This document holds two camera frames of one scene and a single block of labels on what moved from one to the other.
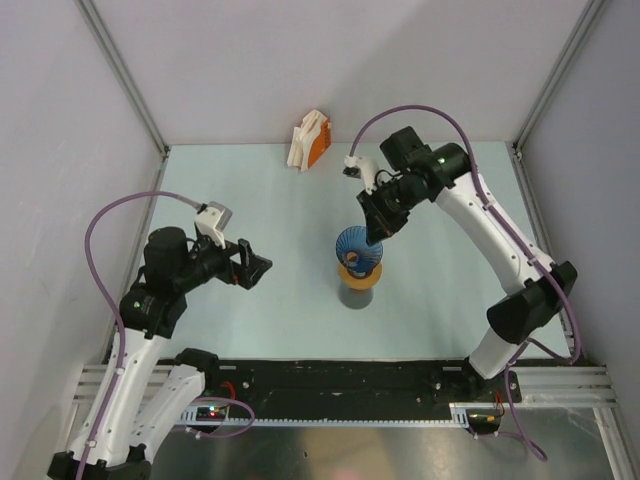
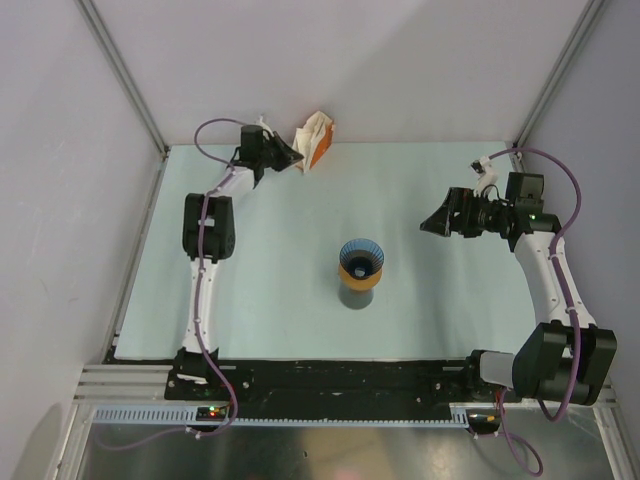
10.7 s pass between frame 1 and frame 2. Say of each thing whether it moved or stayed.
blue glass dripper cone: moved
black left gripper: moved
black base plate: stayed
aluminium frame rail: stayed
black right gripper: moved
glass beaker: stayed
